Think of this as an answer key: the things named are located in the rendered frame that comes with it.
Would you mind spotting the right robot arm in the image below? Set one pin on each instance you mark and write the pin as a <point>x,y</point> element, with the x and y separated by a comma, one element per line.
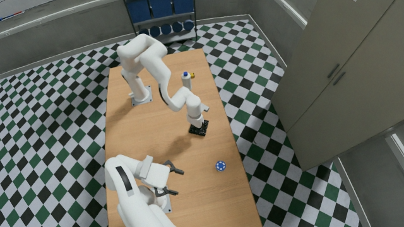
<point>138,205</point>

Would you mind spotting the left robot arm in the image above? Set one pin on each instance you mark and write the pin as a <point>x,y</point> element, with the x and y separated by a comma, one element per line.
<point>145,51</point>

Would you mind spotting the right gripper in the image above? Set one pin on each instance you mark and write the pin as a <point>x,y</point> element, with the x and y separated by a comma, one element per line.
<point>158,175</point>

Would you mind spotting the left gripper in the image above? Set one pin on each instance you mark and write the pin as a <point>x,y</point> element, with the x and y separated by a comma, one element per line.
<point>198,123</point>

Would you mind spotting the white plastic bottle with blue cap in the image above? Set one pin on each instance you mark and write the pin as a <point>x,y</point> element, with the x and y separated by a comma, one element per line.
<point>186,80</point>

